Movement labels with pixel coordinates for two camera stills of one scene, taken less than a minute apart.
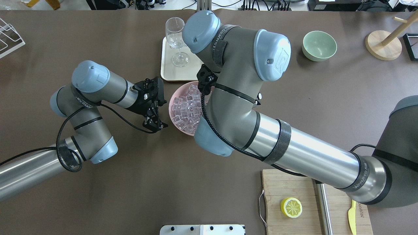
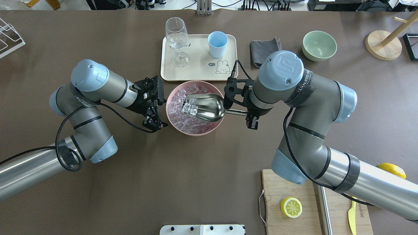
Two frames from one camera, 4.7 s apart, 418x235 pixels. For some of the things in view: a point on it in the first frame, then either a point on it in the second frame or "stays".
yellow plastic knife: [351, 212] stays
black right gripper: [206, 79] to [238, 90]
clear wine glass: [174, 29] stays
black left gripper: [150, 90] stays
